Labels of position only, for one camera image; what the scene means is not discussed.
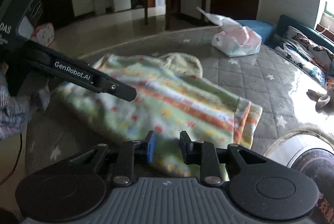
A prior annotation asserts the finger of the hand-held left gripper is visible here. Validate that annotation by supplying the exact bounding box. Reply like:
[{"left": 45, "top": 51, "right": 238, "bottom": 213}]
[{"left": 25, "top": 40, "right": 138, "bottom": 102}]

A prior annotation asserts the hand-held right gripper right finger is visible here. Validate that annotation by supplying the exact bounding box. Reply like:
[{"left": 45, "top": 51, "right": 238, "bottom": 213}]
[{"left": 180, "top": 131, "right": 269, "bottom": 185}]

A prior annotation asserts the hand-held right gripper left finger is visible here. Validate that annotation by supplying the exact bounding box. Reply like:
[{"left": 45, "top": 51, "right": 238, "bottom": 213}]
[{"left": 70, "top": 131, "right": 157, "bottom": 186}]

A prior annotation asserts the colourful patterned garment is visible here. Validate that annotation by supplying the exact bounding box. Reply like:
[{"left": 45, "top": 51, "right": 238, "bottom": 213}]
[{"left": 56, "top": 53, "right": 263, "bottom": 177}]

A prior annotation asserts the person's left hand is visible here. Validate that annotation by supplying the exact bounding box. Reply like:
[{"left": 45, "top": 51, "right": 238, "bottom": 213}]
[{"left": 0, "top": 62, "right": 51, "bottom": 141}]

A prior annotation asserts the white cartoon cushion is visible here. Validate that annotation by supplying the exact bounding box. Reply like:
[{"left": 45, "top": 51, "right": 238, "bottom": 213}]
[{"left": 31, "top": 22, "right": 55, "bottom": 47}]

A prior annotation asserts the grey quilted star mattress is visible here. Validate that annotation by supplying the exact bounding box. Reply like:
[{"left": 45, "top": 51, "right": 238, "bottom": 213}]
[{"left": 25, "top": 24, "right": 334, "bottom": 180}]

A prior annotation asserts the white plastic bag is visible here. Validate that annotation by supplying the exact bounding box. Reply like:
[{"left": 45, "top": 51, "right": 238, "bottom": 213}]
[{"left": 196, "top": 6, "right": 262, "bottom": 58}]

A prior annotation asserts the blue cushion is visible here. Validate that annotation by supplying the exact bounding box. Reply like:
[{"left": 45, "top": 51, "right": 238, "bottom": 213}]
[{"left": 236, "top": 20, "right": 276, "bottom": 44}]

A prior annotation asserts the white rabbit plush toy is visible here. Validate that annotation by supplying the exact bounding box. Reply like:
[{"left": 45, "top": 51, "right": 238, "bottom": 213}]
[{"left": 306, "top": 88, "right": 334, "bottom": 113}]

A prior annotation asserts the black cable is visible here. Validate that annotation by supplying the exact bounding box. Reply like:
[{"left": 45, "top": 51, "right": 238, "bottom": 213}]
[{"left": 0, "top": 132, "right": 23, "bottom": 183}]

